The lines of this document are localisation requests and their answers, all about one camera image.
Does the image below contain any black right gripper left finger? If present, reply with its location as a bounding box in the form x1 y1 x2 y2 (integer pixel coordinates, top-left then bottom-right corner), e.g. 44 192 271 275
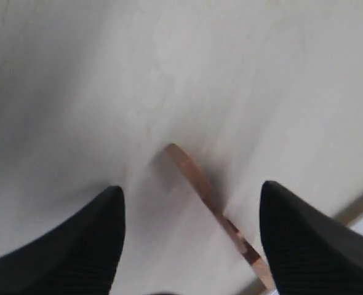
0 186 126 294

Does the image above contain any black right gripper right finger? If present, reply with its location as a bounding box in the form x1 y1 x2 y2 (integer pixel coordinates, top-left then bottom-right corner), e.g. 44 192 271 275
259 181 363 294

